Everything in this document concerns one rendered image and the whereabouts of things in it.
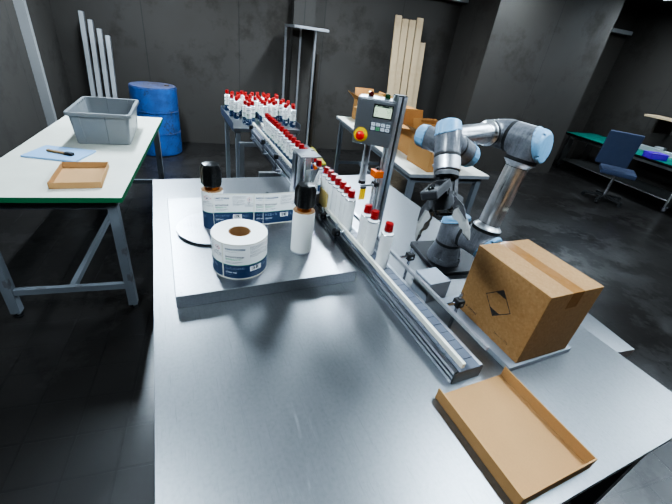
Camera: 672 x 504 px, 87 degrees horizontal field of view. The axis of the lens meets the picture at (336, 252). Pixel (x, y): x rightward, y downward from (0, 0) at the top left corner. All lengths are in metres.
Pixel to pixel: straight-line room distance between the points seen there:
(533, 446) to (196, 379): 0.91
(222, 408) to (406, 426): 0.48
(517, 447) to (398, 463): 0.32
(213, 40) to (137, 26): 0.93
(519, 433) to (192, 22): 5.71
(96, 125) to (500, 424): 2.94
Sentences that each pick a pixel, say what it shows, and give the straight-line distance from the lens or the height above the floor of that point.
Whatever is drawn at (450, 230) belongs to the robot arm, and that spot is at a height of 1.02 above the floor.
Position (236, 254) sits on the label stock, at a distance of 1.28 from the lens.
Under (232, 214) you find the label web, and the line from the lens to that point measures 1.60.
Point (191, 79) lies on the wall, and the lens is 6.01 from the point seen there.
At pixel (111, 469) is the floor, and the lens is 2.00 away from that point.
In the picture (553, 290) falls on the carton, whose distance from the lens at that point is 1.23.
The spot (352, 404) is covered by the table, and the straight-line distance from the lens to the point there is 1.05.
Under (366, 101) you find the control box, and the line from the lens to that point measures 1.60.
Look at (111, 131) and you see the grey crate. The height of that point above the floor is 0.90.
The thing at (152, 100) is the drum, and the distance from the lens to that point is 5.32.
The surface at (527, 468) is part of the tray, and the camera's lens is 1.12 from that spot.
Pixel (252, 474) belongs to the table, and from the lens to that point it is 0.94.
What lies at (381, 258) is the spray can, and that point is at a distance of 1.45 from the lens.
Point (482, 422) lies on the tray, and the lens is 1.14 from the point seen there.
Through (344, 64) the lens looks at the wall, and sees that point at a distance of 6.26.
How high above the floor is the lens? 1.67
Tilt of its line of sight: 31 degrees down
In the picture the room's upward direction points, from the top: 8 degrees clockwise
